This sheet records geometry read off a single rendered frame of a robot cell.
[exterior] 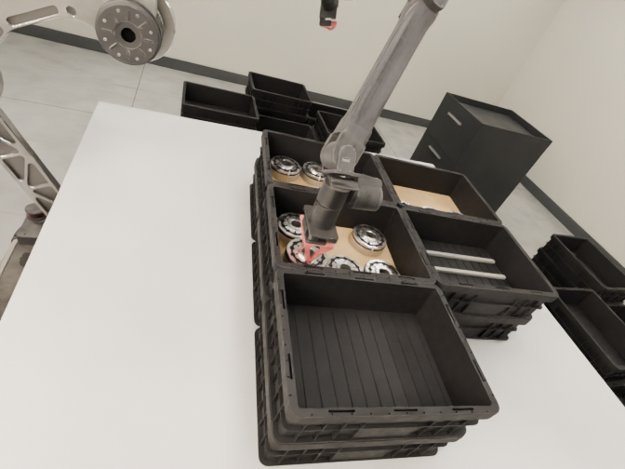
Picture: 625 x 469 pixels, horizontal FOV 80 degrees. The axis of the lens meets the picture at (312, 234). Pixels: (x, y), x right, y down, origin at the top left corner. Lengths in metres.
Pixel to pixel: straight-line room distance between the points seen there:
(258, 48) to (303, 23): 0.50
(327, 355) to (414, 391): 0.19
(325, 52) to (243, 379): 3.69
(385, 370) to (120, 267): 0.67
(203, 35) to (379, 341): 3.54
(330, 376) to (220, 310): 0.33
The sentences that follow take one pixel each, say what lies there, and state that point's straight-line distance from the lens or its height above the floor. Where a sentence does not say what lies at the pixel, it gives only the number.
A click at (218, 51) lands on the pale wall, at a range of 4.07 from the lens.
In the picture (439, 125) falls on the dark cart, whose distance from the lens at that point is 2.77.
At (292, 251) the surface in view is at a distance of 0.86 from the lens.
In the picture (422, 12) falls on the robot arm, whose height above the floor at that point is 1.40.
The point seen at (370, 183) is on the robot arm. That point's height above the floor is 1.11.
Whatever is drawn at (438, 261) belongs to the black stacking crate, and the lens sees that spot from 1.19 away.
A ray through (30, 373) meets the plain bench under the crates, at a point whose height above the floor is 0.70.
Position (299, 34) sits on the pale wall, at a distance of 4.10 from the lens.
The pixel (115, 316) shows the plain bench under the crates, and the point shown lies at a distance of 0.94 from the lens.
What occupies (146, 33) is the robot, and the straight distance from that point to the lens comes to 1.08.
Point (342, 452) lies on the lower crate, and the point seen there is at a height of 0.75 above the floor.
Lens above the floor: 1.47
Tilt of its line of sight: 38 degrees down
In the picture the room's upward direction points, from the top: 23 degrees clockwise
